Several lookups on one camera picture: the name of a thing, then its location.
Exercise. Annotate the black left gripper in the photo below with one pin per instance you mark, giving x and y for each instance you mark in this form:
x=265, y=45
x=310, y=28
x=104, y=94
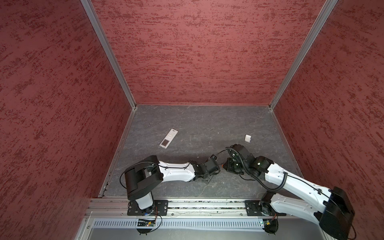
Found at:
x=208, y=179

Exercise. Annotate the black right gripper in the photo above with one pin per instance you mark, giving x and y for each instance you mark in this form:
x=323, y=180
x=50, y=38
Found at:
x=228, y=167

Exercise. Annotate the white battery cover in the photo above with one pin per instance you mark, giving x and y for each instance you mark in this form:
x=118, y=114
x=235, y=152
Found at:
x=248, y=138

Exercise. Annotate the white remote with screen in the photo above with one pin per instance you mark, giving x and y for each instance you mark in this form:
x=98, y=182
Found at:
x=168, y=138

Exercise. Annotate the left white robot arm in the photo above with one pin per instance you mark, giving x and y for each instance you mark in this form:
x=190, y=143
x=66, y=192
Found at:
x=142, y=178

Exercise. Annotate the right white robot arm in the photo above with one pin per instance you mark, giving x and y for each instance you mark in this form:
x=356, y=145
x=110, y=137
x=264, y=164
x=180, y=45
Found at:
x=289, y=194

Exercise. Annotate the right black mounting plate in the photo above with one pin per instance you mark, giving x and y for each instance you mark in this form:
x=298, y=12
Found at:
x=256, y=209

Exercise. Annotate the perforated cable duct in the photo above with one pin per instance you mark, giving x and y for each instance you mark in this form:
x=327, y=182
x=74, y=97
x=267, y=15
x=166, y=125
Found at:
x=192, y=224

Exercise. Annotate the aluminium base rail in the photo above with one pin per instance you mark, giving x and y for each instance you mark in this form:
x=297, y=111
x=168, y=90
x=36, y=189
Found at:
x=119, y=207

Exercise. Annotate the aluminium corner post right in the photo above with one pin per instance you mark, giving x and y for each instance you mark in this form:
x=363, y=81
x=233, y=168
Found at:
x=317, y=26

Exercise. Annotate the aluminium corner post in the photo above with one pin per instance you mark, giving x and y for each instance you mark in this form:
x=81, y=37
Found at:
x=317, y=26
x=97, y=26

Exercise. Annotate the aluminium corner post left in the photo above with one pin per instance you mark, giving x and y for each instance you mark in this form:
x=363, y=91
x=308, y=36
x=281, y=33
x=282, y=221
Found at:
x=97, y=26

